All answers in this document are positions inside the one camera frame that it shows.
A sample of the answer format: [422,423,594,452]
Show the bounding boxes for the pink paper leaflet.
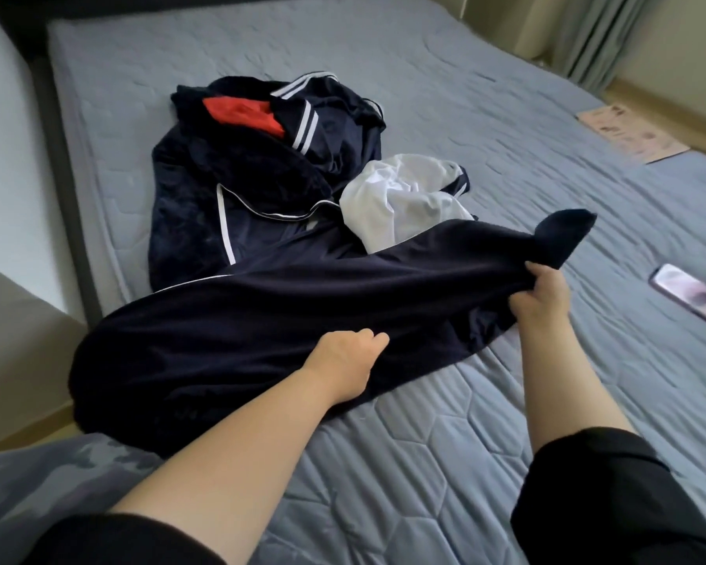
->
[577,103,691,165]

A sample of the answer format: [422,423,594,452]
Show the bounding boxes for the navy white-striped track trousers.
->
[68,208,598,457]

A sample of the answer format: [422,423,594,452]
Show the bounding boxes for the white and navy garment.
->
[339,154,475,254]

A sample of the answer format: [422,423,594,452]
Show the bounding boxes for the small pink item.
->
[650,263,706,337]

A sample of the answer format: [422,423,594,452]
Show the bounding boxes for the person's right hand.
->
[508,261,573,333]

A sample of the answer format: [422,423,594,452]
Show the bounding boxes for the person's left forearm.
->
[111,376,348,565]

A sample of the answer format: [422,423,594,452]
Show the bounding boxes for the person's right forearm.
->
[518,321,639,457]

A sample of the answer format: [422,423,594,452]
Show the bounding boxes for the red and navy sports jacket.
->
[148,71,388,292]

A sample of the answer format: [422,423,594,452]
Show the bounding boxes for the person's left hand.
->
[302,328,392,407]

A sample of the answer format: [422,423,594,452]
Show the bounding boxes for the grey striped curtain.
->
[547,0,661,95]

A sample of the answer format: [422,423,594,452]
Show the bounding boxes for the grey quilted bed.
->
[29,0,706,565]

